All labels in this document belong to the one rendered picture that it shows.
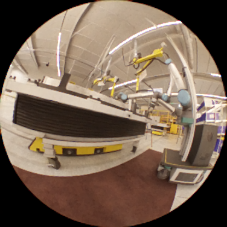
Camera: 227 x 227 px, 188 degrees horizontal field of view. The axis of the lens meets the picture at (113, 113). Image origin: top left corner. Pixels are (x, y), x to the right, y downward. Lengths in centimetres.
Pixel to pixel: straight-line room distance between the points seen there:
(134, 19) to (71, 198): 1034
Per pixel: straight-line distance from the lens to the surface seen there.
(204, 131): 111
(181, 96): 82
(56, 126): 84
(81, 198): 79
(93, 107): 54
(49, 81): 79
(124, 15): 958
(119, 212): 78
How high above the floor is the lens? 74
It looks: 4 degrees up
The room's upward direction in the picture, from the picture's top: 11 degrees clockwise
